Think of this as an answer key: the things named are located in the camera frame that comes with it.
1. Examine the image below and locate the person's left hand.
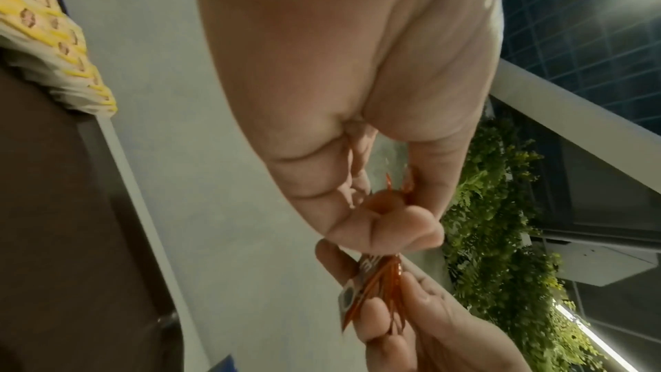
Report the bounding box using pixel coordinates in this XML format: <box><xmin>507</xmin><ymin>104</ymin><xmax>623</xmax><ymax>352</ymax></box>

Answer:
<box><xmin>188</xmin><ymin>0</ymin><xmax>505</xmax><ymax>255</ymax></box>

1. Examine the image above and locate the person's right hand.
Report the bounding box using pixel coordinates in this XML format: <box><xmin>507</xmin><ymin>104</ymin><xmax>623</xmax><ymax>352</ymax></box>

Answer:
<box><xmin>314</xmin><ymin>239</ymin><xmax>527</xmax><ymax>372</ymax></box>

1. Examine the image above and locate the row of tea bags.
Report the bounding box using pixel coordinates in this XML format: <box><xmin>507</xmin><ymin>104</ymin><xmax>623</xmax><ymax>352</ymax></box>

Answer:
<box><xmin>0</xmin><ymin>0</ymin><xmax>118</xmax><ymax>116</ymax></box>

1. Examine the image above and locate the dark brown tray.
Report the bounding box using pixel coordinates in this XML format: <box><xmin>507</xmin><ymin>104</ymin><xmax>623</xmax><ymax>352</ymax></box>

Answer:
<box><xmin>0</xmin><ymin>63</ymin><xmax>185</xmax><ymax>372</ymax></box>

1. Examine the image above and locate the gridded glass facade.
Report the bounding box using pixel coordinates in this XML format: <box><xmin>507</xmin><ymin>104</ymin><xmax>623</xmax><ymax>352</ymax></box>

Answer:
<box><xmin>497</xmin><ymin>0</ymin><xmax>661</xmax><ymax>138</ymax></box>

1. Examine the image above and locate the green leafy plant wall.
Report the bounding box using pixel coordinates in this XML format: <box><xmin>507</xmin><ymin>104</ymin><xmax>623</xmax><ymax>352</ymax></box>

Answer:
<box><xmin>441</xmin><ymin>116</ymin><xmax>605</xmax><ymax>372</ymax></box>

